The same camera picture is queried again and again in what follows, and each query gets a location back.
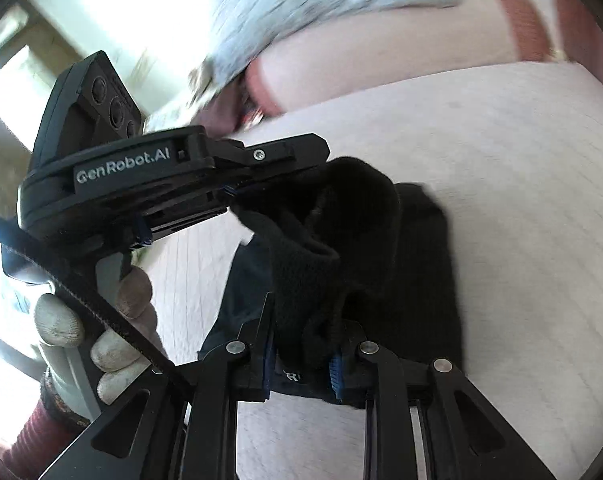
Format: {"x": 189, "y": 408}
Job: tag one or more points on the pink quilted bedspread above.
{"x": 514, "y": 153}

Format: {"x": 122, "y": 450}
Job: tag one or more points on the red patterned small item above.
{"x": 251, "y": 115}

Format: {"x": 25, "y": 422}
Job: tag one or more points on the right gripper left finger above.
{"x": 178, "y": 426}

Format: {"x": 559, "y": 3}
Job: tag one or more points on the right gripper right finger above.
{"x": 428, "y": 419}

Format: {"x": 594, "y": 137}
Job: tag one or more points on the red sleeved left forearm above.
{"x": 50, "y": 429}

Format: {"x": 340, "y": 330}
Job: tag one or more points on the pink red sofa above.
{"x": 581, "y": 20}

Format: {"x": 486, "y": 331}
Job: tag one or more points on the dark maroon cloth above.
{"x": 222, "y": 115}

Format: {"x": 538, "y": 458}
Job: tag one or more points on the black pants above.
{"x": 344, "y": 252}

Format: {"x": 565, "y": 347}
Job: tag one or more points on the pink bolster pillow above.
{"x": 363, "y": 51}

